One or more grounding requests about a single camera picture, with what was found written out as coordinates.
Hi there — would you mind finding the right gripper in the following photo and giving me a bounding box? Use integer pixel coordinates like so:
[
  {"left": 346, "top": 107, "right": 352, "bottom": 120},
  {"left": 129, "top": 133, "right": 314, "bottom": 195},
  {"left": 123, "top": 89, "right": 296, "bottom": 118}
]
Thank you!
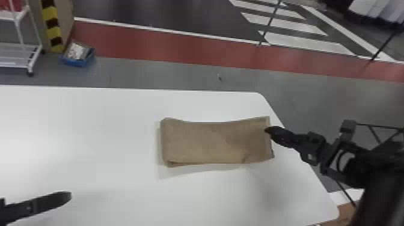
[{"left": 264, "top": 125, "right": 329, "bottom": 167}]

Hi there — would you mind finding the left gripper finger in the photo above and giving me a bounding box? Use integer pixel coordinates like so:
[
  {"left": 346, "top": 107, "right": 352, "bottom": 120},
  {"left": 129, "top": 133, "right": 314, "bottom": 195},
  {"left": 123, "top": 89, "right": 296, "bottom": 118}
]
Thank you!
[{"left": 0, "top": 190, "right": 73, "bottom": 226}]

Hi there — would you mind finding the beige towel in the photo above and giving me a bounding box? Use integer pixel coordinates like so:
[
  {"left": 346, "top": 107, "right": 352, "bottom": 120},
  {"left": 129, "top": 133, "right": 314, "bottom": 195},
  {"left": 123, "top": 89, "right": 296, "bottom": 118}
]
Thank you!
[{"left": 159, "top": 115, "right": 275, "bottom": 168}]

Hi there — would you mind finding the blue tray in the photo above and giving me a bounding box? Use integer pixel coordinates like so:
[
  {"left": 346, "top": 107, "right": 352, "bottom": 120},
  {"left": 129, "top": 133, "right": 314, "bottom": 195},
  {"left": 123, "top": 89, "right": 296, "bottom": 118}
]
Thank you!
[{"left": 59, "top": 41, "right": 97, "bottom": 68}]

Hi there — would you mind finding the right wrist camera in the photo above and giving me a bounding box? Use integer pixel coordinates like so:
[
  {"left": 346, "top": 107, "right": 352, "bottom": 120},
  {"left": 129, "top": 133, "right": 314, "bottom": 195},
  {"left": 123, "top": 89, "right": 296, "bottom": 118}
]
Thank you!
[{"left": 338, "top": 118, "right": 360, "bottom": 142}]

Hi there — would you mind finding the white wire rack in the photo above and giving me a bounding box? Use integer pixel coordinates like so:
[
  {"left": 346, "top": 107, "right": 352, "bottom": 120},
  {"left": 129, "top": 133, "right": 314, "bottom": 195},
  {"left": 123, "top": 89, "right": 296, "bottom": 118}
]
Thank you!
[{"left": 0, "top": 0, "right": 44, "bottom": 77}]

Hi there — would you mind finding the yellow black striped post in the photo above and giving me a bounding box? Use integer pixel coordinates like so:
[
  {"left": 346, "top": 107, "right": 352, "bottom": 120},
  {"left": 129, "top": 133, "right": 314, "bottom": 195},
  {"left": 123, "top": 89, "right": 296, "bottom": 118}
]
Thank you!
[{"left": 28, "top": 0, "right": 75, "bottom": 54}]

